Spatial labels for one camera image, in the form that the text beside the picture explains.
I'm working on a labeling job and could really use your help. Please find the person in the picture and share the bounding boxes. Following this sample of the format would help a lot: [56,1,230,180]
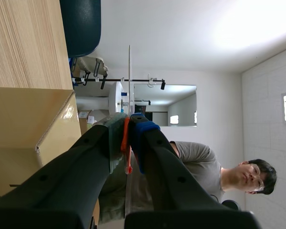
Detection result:
[99,140,277,225]

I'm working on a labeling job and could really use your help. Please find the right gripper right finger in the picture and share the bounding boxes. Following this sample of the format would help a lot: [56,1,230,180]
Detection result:
[125,113,262,229]

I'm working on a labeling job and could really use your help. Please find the wall mirror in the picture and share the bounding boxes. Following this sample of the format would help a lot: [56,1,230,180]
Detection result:
[133,84,198,127]

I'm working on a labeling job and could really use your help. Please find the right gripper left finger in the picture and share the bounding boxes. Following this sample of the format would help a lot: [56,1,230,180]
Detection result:
[0,113,130,229]

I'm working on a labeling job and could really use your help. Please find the black metal rail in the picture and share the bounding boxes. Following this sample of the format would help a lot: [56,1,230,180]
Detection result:
[72,76,166,91]

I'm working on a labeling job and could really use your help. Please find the dark blue chair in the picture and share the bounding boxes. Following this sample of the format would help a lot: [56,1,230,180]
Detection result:
[59,0,102,59]

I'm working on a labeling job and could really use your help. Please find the brown cardboard box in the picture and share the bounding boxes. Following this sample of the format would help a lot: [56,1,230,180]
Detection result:
[0,86,101,229]

